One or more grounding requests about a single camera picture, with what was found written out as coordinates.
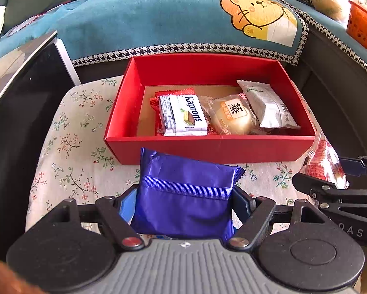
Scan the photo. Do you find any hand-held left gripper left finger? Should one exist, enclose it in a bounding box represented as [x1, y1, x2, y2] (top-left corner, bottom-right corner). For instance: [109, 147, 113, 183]
[47, 185, 144, 250]

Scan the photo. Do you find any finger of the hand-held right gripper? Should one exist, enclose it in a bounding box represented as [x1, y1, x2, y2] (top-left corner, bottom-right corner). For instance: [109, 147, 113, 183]
[338, 156, 367, 176]
[292, 172, 356, 201]

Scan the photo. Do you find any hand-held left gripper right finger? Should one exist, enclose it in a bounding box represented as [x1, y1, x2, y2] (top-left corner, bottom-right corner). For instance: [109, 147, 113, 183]
[228, 185, 317, 248]

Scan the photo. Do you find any red and white snack packet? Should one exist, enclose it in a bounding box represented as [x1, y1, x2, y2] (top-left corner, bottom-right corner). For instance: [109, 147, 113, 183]
[301, 132, 347, 190]

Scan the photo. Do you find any purple foil snack packet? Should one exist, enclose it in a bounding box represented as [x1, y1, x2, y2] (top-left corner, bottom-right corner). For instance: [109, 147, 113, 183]
[131, 147, 242, 241]

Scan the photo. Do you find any red cardboard box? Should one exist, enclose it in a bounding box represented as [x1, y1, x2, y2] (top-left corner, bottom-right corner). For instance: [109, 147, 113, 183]
[104, 53, 316, 165]

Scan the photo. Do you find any clear bun packet orange label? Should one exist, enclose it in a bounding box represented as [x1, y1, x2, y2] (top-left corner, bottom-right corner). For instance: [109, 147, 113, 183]
[200, 93, 259, 135]

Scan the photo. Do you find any white wafer packet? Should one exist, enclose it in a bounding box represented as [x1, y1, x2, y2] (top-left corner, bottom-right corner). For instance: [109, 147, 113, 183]
[159, 94, 209, 137]

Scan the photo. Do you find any dark grey sofa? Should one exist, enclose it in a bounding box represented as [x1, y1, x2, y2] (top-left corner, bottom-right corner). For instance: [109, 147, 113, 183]
[297, 27, 367, 163]

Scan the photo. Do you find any floral cloth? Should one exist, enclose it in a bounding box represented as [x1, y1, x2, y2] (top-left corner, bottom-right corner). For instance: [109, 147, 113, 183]
[26, 75, 325, 234]

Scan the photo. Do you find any black glass side table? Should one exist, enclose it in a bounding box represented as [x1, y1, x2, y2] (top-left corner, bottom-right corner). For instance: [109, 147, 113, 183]
[0, 31, 81, 252]

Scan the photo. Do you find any orange plastic basket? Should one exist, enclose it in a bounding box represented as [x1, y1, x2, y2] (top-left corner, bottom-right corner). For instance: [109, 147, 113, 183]
[346, 0, 367, 57]

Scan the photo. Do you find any blue blanket houndstooth edge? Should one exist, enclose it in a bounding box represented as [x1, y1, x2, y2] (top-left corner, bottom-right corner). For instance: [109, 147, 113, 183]
[254, 0, 367, 87]

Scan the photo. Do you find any blue lion print blanket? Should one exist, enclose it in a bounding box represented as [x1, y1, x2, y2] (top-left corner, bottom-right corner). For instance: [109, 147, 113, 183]
[0, 0, 310, 67]

